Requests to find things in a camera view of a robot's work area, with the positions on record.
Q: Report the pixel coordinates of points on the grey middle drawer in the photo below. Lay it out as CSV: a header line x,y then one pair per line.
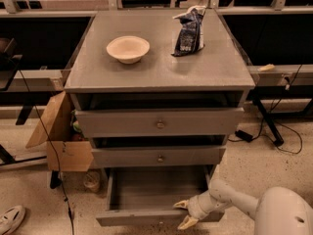
x,y
158,156

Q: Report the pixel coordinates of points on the black table leg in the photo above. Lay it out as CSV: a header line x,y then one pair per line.
x,y
278,140

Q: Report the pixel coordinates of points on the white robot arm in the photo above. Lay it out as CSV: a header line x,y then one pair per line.
x,y
279,211

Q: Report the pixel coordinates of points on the clear plastic cup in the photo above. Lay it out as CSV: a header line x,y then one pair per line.
x,y
92,181

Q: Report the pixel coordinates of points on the open cardboard box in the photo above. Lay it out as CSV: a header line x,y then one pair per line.
x,y
53,130

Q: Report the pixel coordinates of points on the grey drawer cabinet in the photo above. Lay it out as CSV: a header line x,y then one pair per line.
x,y
216,77

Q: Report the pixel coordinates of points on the black power adapter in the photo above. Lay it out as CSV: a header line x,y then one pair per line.
x,y
243,135

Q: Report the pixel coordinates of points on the blue white snack bag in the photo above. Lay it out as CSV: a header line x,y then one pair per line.
x,y
190,38

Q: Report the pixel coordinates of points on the yellow sponge piece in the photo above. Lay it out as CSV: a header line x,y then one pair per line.
x,y
266,67

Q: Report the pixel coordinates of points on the grey top drawer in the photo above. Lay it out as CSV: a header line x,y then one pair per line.
x,y
159,122

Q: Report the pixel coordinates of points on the white sneaker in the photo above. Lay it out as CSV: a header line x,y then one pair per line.
x,y
11,219

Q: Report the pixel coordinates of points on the grey drawer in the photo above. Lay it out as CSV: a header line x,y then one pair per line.
x,y
158,156
159,122
147,195

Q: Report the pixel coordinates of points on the grey bottom drawer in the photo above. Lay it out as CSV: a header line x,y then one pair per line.
x,y
147,195

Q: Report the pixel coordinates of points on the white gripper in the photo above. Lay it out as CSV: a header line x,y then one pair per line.
x,y
197,208

